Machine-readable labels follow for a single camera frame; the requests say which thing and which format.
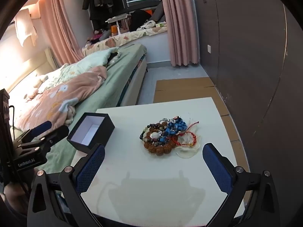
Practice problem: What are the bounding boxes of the brown wardrobe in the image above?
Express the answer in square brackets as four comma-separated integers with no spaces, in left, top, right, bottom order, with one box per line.
[192,0,303,195]

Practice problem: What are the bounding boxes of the white hanging towel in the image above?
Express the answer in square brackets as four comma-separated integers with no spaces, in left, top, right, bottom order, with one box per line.
[15,8,38,47]

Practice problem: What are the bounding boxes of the white black plush toy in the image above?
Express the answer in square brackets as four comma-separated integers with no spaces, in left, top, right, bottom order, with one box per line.
[136,20,157,31]

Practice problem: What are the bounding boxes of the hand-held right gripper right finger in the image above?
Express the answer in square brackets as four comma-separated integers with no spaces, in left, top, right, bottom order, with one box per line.
[202,143,281,227]

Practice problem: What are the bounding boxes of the black jewelry box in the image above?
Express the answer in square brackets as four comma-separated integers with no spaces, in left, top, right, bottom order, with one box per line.
[66,113,116,154]

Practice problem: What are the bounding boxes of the pink floral blanket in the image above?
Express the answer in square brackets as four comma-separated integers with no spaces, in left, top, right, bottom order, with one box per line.
[13,66,108,133]

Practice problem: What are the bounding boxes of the dark hanging clothes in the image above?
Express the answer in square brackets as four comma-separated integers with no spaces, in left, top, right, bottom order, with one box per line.
[82,0,124,30]

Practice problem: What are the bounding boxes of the person's left forearm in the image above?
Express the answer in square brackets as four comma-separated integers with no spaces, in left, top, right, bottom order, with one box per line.
[3,168,36,215]

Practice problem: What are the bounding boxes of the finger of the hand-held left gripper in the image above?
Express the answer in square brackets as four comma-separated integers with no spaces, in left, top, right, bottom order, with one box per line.
[13,120,52,146]
[18,125,70,158]

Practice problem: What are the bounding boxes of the light green quilt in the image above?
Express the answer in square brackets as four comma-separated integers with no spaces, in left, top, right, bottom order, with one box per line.
[39,47,122,93]

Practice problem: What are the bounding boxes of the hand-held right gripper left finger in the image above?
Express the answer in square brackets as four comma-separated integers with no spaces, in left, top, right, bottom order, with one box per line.
[27,143,106,227]

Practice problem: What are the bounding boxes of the dark bead bracelet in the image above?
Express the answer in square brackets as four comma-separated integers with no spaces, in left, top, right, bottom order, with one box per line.
[139,122,164,140]

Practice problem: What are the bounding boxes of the blue bead bracelet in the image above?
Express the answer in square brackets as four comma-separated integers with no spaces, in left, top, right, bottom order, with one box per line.
[163,117,189,138]

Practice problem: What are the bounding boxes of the brown bead bracelet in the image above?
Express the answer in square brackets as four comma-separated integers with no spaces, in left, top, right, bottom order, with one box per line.
[143,120,177,157]

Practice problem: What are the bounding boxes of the white drying rack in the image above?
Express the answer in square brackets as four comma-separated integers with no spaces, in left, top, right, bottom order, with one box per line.
[105,14,132,35]

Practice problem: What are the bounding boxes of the bed with green sheet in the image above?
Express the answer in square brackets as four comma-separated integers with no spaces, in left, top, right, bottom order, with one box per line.
[0,44,148,173]

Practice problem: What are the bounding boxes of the pink curtain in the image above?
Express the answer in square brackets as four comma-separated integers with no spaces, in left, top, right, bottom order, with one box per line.
[158,0,201,67]
[39,0,85,65]

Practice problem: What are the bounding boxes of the red string bracelet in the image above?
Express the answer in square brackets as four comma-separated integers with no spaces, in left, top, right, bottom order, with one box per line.
[171,121,200,148]

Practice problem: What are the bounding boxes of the white table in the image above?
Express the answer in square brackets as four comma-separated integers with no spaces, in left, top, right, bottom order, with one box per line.
[153,77,251,173]

